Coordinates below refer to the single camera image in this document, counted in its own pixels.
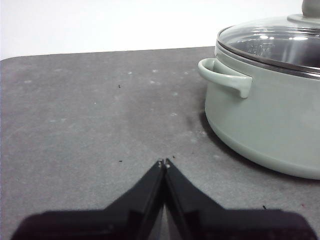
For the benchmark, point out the glass lid with green knob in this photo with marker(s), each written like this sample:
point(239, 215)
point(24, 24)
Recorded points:
point(275, 42)

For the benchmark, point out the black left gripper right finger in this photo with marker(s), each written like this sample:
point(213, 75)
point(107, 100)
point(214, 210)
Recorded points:
point(225, 225)

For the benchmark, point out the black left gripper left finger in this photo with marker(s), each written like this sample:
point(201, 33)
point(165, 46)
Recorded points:
point(112, 222)

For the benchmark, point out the pale green electric steamer pot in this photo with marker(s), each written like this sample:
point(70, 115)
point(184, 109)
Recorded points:
point(262, 112)

